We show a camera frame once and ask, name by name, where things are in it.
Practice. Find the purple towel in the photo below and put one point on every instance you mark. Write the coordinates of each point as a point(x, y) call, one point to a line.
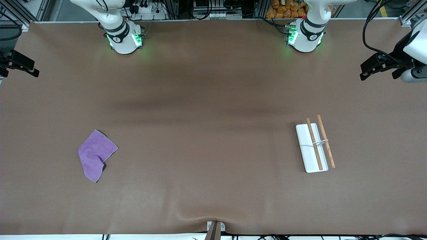
point(95, 153)

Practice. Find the white power strip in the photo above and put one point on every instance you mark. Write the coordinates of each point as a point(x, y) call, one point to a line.
point(150, 11)

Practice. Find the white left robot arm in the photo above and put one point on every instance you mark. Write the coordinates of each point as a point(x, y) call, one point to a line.
point(308, 33)

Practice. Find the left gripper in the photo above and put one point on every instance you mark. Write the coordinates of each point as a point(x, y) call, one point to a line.
point(399, 51)

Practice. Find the orange snack packets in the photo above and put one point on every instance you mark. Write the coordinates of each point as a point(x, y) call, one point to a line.
point(287, 8)

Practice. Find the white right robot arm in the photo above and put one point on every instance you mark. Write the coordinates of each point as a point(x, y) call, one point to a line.
point(121, 33)

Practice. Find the white rack with wooden rods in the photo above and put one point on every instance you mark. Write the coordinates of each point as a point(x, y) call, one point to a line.
point(308, 150)

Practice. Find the brown table cover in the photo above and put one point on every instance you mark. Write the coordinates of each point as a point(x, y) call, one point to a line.
point(200, 133)

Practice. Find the aluminium frame profile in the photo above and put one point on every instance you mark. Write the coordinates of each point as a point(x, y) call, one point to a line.
point(408, 16)
point(41, 10)

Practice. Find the metal mounting bracket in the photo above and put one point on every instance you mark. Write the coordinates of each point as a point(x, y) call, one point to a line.
point(223, 227)

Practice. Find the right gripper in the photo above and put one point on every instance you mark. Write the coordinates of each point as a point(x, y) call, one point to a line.
point(16, 61)

